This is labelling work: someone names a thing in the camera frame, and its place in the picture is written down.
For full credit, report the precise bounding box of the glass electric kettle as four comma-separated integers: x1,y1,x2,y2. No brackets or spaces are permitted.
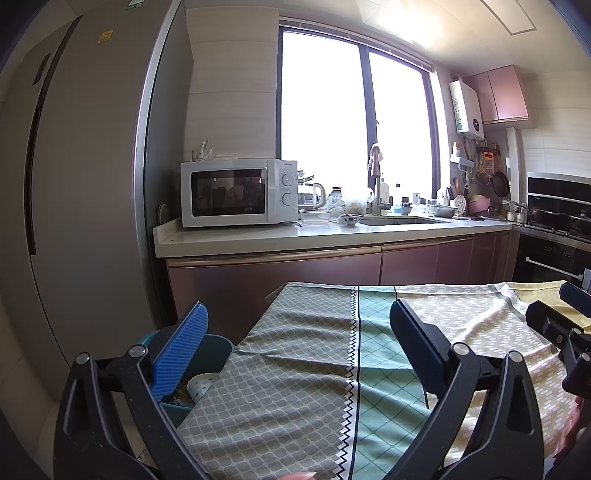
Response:
298,181,328,209

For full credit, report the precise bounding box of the kitchen counter with pink cabinets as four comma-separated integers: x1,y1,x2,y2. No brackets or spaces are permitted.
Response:
153,215,518,333

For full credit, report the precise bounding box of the patterned green beige tablecloth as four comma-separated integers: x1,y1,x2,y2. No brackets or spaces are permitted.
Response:
178,281,591,480

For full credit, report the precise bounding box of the white water heater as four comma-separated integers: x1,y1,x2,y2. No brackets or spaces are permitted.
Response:
449,79,485,139

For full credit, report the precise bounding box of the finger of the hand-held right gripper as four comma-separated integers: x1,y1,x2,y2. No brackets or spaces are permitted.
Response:
560,282,591,321
525,300,591,365

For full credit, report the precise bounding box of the clear plastic bag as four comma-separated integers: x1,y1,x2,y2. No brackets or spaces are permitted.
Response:
328,187,375,215

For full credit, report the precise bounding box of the white microwave oven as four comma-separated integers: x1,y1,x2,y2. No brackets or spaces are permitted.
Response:
180,158,299,229

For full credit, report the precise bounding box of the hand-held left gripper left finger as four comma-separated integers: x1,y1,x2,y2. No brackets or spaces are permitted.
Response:
53,301,218,480

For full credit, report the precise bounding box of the pink wall cabinet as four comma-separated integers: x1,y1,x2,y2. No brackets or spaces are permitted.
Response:
464,65,531,124

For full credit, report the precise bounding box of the steel sink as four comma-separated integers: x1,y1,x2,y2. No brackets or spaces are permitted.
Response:
358,216,451,226

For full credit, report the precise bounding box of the clear glass bowl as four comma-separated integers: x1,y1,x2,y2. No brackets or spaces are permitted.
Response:
299,209,333,226

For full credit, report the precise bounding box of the kitchen window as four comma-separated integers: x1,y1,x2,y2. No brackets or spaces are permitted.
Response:
277,16,451,204

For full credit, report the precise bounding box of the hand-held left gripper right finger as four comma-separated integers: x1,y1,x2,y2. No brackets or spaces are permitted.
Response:
385,298,546,480

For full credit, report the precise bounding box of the grey refrigerator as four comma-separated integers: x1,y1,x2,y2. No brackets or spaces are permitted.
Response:
0,0,195,416

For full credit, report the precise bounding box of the white patterned paper cup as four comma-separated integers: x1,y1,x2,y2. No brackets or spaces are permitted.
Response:
187,373,220,402

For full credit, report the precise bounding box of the black integrated stove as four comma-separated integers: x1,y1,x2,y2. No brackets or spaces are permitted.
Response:
512,172,591,291

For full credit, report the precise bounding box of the steel kitchen faucet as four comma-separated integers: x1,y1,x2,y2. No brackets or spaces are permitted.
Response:
368,144,393,217

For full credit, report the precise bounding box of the blue plastic bin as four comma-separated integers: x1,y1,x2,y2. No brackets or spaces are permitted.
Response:
135,330,234,430

